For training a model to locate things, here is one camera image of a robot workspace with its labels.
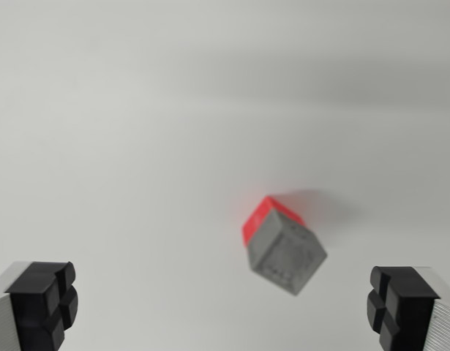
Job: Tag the red embossed toy cube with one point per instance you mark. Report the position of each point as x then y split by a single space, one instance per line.
257 218

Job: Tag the black-tipped silver gripper left finger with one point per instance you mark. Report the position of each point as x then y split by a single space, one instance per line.
30 307

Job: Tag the black-tipped silver gripper right finger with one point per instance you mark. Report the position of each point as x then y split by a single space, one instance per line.
407 311

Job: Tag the grey embossed toy cube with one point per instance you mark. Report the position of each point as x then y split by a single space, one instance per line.
287 254

